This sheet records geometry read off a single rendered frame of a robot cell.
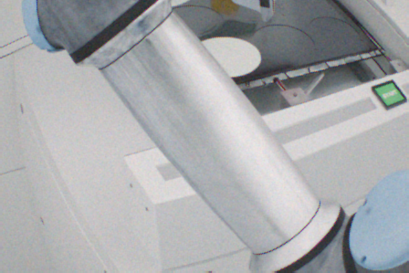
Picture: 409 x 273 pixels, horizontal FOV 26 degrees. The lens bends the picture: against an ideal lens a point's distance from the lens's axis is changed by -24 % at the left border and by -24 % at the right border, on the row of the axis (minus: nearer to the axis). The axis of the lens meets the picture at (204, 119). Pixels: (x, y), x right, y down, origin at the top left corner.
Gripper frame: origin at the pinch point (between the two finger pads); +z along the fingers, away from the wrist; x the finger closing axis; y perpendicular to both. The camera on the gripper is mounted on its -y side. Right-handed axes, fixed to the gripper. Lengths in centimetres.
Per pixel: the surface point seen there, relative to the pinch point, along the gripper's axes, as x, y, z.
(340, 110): 15.2, -13.0, 2.7
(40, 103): 8.3, 36.4, 16.6
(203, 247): 35.1, 1.6, 11.9
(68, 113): 9.6, 29.8, 16.6
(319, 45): -7.4, -6.8, 9.8
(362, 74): -10.2, -15.4, 15.9
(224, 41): -3.0, 7.8, 9.4
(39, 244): -1, 52, 72
